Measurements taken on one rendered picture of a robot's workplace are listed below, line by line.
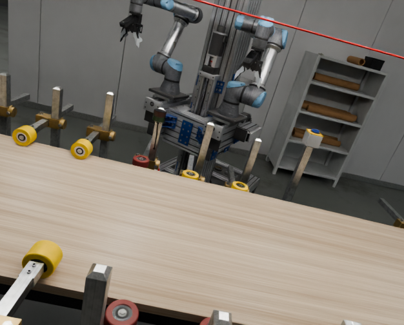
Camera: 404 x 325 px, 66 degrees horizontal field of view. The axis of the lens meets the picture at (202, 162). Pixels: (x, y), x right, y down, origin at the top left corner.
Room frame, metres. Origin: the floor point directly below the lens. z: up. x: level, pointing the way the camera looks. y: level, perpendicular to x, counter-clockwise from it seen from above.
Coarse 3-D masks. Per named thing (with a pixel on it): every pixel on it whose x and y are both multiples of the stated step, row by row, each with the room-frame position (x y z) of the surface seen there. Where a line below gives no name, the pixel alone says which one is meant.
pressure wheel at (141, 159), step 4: (136, 156) 1.39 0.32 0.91; (140, 156) 1.40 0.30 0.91; (144, 156) 1.41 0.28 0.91; (136, 160) 1.34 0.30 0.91; (140, 160) 1.36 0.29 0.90; (144, 160) 1.37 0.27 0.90; (148, 160) 1.38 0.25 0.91; (136, 164) 1.34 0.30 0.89; (140, 164) 1.34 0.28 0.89; (144, 164) 1.35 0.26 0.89
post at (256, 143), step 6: (258, 138) 1.52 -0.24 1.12; (252, 144) 1.52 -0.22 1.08; (258, 144) 1.50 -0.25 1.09; (252, 150) 1.50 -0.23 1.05; (258, 150) 1.50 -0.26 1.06; (252, 156) 1.50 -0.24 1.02; (246, 162) 1.52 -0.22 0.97; (252, 162) 1.50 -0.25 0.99; (246, 168) 1.50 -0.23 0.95; (246, 174) 1.50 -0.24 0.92; (240, 180) 1.52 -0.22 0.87; (246, 180) 1.50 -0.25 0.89
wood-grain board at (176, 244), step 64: (0, 192) 0.85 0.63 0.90; (64, 192) 0.95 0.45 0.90; (128, 192) 1.06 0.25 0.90; (192, 192) 1.20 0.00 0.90; (0, 256) 0.60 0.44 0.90; (64, 256) 0.66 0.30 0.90; (128, 256) 0.72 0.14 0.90; (192, 256) 0.80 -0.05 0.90; (256, 256) 0.89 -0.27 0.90; (320, 256) 0.99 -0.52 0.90; (384, 256) 1.11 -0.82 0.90; (192, 320) 0.59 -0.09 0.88; (256, 320) 0.62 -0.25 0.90; (320, 320) 0.68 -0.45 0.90; (384, 320) 0.75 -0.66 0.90
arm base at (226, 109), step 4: (224, 100) 2.12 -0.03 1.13; (220, 104) 2.15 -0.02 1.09; (224, 104) 2.11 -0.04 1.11; (228, 104) 2.09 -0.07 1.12; (232, 104) 2.09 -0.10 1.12; (236, 104) 2.11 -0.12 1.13; (220, 108) 2.13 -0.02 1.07; (224, 108) 2.09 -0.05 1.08; (228, 108) 2.09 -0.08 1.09; (232, 108) 2.09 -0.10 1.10; (236, 108) 2.11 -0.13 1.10; (220, 112) 2.10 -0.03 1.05; (224, 112) 2.08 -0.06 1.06; (228, 112) 2.08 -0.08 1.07; (232, 112) 2.10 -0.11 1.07; (236, 112) 2.11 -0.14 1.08; (228, 116) 2.08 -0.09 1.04; (232, 116) 2.08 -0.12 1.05; (236, 116) 2.11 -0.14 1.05
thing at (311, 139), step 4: (308, 132) 1.53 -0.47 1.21; (312, 132) 1.52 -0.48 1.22; (304, 136) 1.56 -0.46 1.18; (308, 136) 1.50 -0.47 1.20; (312, 136) 1.50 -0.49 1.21; (316, 136) 1.51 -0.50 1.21; (320, 136) 1.51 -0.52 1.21; (304, 140) 1.54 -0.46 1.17; (308, 140) 1.50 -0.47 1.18; (312, 140) 1.51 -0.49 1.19; (316, 140) 1.51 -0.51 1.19; (320, 140) 1.51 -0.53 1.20; (308, 144) 1.50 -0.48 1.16; (312, 144) 1.51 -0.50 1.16; (316, 144) 1.51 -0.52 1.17
